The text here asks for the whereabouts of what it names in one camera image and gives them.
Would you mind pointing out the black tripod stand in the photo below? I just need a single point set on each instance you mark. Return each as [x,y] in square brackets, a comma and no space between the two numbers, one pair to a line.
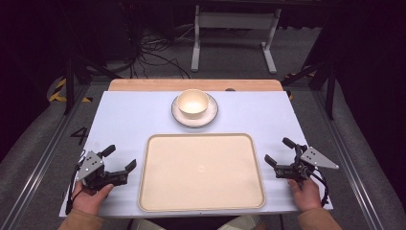
[330,92]
[69,86]

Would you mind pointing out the yellow and black floor tape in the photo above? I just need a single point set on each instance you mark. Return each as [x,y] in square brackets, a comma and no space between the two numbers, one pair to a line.
[289,95]
[59,92]

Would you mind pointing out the white metal stand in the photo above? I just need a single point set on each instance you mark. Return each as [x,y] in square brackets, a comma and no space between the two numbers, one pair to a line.
[197,48]

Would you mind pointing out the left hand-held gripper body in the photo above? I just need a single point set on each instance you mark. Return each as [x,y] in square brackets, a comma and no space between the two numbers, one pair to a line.
[92,166]

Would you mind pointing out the person's right leg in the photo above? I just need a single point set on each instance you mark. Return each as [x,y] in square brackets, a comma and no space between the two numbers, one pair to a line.
[242,223]

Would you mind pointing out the person's right hand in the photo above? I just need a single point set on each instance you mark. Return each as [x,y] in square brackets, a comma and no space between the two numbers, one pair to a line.
[306,195]

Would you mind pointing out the white plate with dark rim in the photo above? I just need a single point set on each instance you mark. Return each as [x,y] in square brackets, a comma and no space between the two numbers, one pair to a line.
[209,119]

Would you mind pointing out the beige plastic tray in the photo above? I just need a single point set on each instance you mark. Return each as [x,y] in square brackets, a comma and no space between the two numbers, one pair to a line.
[201,172]

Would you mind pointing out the person's left hand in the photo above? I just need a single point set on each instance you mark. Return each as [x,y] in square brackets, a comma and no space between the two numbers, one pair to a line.
[91,199]

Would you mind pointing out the cream bowl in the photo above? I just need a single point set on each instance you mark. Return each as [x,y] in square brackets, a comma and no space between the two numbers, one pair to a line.
[192,103]

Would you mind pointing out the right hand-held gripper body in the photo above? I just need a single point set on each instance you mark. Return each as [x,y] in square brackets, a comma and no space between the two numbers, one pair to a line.
[303,164]

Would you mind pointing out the aluminium floor rail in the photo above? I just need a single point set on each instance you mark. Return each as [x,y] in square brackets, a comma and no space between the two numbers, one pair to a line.
[348,159]
[41,159]

